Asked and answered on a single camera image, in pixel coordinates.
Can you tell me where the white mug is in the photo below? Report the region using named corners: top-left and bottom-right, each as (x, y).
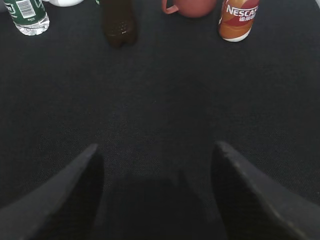
top-left (43, 0), bottom-right (84, 7)

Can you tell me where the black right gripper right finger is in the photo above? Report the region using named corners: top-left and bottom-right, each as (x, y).
top-left (211, 141), bottom-right (320, 240)

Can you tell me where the Nescafe coffee bottle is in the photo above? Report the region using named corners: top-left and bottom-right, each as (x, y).
top-left (218, 0), bottom-right (260, 43)

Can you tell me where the dark cola bottle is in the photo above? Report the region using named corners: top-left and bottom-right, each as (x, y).
top-left (99, 0), bottom-right (138, 48)

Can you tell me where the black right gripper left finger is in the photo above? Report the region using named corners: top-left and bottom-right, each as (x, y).
top-left (0, 144), bottom-right (104, 240)

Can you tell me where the green label water bottle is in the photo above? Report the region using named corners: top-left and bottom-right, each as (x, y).
top-left (3, 0), bottom-right (50, 36)

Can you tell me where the pink mug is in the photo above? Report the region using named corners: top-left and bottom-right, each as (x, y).
top-left (161, 0), bottom-right (217, 18)

